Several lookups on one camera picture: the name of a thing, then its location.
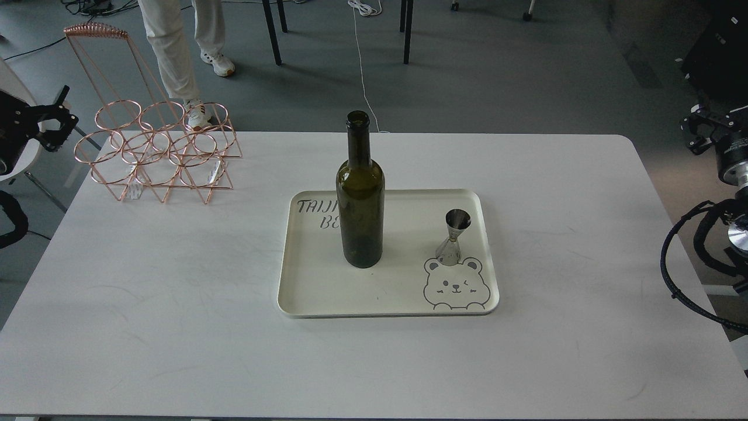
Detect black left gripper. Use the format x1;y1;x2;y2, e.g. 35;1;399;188
1;85;78;154

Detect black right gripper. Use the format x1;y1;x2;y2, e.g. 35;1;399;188
680;105;747;155

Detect steel double jigger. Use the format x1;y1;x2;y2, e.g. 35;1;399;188
435;209;471;266

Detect dark green wine bottle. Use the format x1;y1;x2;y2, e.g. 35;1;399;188
336;111;385;268

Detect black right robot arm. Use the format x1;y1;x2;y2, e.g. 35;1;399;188
660;104;747;334

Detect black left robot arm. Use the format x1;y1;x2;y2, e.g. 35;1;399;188
1;85;78;248

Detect black equipment box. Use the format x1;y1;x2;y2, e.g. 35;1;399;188
681;1;747;103

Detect person in white trousers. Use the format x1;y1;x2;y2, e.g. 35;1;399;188
138;1;236;132

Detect black table legs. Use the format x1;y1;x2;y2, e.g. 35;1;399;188
260;1;414;66

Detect cream bear serving tray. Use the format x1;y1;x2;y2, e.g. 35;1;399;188
277;189;500;318

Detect copper wire bottle rack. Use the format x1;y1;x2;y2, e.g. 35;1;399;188
64;22;243;203

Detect white floor cable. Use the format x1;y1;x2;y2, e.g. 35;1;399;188
348;0;391;134

